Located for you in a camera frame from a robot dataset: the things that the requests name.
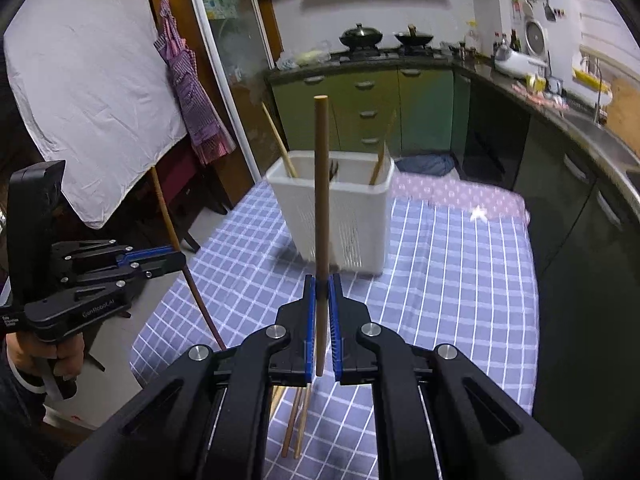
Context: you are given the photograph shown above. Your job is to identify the brown wooden chopstick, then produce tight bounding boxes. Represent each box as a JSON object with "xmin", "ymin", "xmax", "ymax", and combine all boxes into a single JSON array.
[
  {"xmin": 294, "ymin": 384, "xmax": 312, "ymax": 460},
  {"xmin": 314, "ymin": 96, "xmax": 330, "ymax": 377},
  {"xmin": 281, "ymin": 388, "xmax": 306, "ymax": 457}
]

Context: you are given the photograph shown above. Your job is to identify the red-tipped wooden chopstick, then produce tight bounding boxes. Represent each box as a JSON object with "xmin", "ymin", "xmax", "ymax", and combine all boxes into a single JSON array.
[{"xmin": 150, "ymin": 164, "xmax": 229, "ymax": 354}]

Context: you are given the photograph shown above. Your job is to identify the light wooden chopstick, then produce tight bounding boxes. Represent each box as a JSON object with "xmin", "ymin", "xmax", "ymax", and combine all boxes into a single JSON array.
[
  {"xmin": 369, "ymin": 110, "xmax": 397, "ymax": 186},
  {"xmin": 262, "ymin": 103, "xmax": 298, "ymax": 179}
]

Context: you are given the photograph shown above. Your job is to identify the green kitchen cabinets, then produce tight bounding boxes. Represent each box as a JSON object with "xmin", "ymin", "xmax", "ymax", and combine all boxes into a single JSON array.
[{"xmin": 269, "ymin": 58, "xmax": 639, "ymax": 476}]

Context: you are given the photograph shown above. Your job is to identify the steel kitchen sink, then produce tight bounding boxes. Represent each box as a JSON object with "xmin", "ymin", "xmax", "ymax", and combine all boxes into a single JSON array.
[{"xmin": 562, "ymin": 112, "xmax": 639, "ymax": 194}]

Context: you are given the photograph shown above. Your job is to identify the person's left hand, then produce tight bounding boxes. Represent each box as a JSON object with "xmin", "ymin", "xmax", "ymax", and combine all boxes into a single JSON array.
[{"xmin": 1, "ymin": 333, "xmax": 85, "ymax": 402}]

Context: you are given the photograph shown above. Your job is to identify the blue checkered tablecloth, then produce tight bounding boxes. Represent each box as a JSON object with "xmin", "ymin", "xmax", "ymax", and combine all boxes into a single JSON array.
[{"xmin": 130, "ymin": 183, "xmax": 538, "ymax": 479}]

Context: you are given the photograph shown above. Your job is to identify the purple plaid apron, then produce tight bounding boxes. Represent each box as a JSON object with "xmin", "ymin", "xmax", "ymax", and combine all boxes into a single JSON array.
[{"xmin": 154, "ymin": 0, "xmax": 236, "ymax": 166}]

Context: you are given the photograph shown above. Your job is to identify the white slotted utensil holder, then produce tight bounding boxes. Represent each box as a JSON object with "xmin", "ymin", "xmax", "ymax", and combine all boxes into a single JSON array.
[{"xmin": 266, "ymin": 151, "xmax": 395, "ymax": 275}]

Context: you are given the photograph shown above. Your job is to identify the pink patterned cloth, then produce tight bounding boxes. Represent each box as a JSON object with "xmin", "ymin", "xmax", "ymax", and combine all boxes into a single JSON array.
[{"xmin": 392, "ymin": 172, "xmax": 530, "ymax": 224}]

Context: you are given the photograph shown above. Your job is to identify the black fork in holder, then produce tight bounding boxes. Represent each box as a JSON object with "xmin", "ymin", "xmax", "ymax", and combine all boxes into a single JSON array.
[{"xmin": 329, "ymin": 160, "xmax": 340, "ymax": 181}]

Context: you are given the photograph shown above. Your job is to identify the white hanging sheet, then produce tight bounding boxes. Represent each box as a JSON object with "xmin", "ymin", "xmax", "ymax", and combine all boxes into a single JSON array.
[{"xmin": 3, "ymin": 0, "xmax": 186, "ymax": 229}]

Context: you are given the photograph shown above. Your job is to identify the blue cloth on floor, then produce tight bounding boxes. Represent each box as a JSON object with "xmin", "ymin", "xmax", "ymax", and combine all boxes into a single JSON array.
[{"xmin": 395, "ymin": 154, "xmax": 454, "ymax": 177}]

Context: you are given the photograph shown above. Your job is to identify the glass sliding door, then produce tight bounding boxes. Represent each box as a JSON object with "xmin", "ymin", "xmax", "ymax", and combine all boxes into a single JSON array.
[{"xmin": 191, "ymin": 0, "xmax": 280, "ymax": 182}]

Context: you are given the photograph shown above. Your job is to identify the black wok with lid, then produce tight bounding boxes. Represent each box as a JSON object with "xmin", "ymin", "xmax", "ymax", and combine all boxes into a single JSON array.
[{"xmin": 340, "ymin": 23, "xmax": 383, "ymax": 51}]

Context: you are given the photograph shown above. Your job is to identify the white rice cooker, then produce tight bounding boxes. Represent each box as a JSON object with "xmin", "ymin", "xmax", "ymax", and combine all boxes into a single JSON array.
[{"xmin": 494, "ymin": 44, "xmax": 548, "ymax": 79}]

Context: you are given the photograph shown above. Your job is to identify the wooden cutting board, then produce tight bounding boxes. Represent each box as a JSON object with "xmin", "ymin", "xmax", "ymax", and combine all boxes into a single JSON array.
[{"xmin": 606, "ymin": 77, "xmax": 640, "ymax": 153}]

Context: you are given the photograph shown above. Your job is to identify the black wok with handle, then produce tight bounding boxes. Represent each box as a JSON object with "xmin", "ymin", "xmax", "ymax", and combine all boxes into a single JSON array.
[{"xmin": 395, "ymin": 24, "xmax": 434, "ymax": 50}]

